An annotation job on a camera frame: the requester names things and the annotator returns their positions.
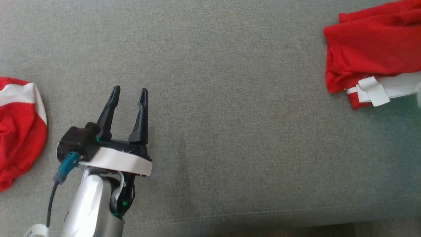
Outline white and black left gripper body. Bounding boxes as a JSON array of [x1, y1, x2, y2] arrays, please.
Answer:
[[78, 137, 153, 177]]

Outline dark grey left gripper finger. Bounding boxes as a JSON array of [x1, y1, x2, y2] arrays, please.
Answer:
[[128, 88, 149, 145], [96, 85, 121, 140]]

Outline red shorts with white stripe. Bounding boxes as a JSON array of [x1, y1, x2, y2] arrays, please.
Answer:
[[0, 76, 48, 193]]

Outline red and white jersey shirt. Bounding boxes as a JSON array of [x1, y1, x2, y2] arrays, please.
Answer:
[[323, 0, 421, 110]]

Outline grey fabric sofa ottoman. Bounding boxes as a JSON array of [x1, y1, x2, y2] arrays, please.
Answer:
[[0, 0, 421, 237]]

